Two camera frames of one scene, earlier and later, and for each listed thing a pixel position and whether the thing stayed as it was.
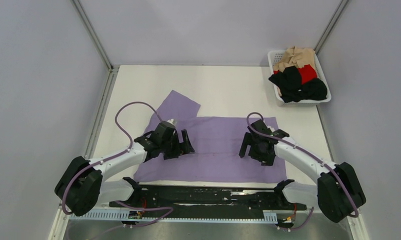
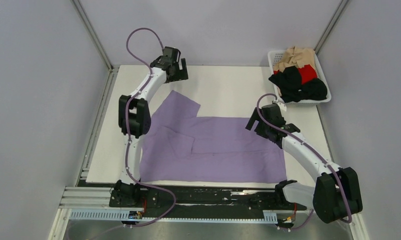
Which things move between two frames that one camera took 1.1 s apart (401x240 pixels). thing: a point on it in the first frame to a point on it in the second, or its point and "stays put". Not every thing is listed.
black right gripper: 266,159 to 254,117
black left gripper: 181,148 to 180,75
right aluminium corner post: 327,32 stays put
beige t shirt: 297,56 stays put
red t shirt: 307,73 stays put
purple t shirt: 217,141 stays put
